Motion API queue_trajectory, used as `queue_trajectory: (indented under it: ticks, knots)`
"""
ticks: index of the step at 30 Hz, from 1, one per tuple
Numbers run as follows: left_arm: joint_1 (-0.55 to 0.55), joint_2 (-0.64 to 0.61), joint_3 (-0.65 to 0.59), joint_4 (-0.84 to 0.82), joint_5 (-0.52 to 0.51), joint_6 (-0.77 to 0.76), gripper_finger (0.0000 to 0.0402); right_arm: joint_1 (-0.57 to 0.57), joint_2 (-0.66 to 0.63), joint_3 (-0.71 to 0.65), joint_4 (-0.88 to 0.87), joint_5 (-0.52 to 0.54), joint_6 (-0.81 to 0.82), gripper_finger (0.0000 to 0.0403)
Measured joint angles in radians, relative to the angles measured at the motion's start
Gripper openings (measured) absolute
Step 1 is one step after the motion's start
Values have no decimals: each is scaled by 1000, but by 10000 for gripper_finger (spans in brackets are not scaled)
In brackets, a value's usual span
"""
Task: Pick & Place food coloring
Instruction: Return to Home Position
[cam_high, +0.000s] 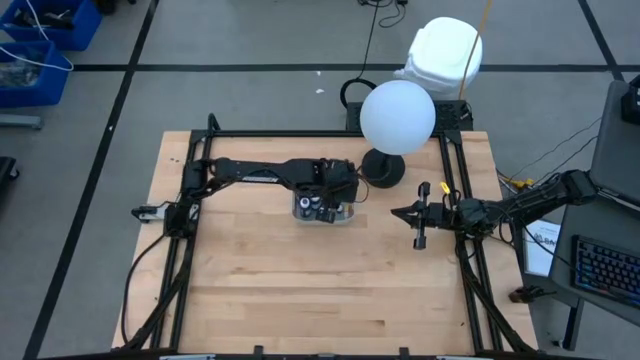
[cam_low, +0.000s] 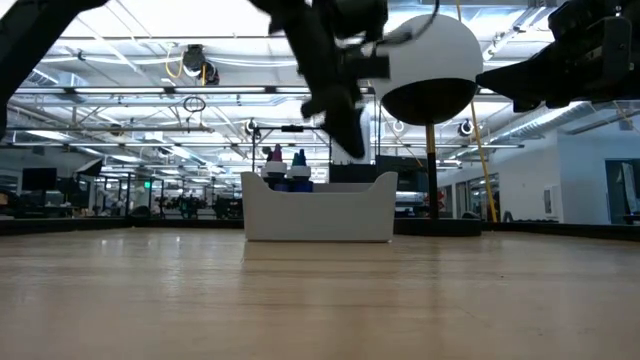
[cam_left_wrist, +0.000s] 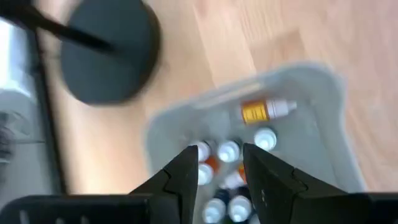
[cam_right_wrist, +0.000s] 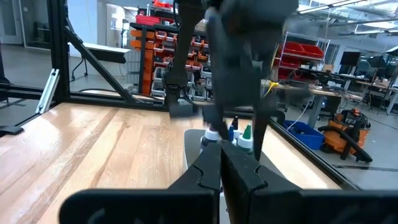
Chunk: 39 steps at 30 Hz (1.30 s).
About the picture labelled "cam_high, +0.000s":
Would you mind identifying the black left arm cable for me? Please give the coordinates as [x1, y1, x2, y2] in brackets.
[119, 232, 171, 346]

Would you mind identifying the gray desk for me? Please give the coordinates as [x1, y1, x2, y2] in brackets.
[548, 184, 640, 314]
[588, 78, 640, 201]

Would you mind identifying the black floor cable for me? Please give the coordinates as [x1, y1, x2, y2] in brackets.
[339, 0, 381, 109]

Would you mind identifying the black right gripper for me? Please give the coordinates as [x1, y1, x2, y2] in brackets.
[390, 181, 469, 251]

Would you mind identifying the black clamp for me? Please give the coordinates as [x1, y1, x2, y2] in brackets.
[508, 284, 557, 305]

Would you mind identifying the blue storage bin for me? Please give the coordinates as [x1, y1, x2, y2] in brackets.
[0, 39, 74, 109]
[0, 0, 104, 52]

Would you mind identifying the translucent plastic bin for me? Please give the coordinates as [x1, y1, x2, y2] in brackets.
[291, 192, 357, 228]

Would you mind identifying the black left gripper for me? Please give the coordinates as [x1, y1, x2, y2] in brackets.
[312, 158, 362, 225]

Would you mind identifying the black computer keyboard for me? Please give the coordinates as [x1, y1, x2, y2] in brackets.
[571, 234, 640, 307]

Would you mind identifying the black desk device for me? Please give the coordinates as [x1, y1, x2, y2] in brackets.
[621, 74, 640, 126]

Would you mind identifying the white lined trash bin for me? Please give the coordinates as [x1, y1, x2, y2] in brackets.
[393, 16, 485, 101]

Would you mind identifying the yellow hanging cable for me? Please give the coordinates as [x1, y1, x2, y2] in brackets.
[458, 0, 496, 101]

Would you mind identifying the white globe table lamp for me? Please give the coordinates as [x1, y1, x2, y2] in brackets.
[358, 78, 438, 190]

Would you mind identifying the gray floor bracket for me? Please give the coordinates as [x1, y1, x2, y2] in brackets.
[0, 114, 44, 131]

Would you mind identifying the white paper sheet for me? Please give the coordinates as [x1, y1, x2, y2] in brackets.
[521, 218, 564, 279]

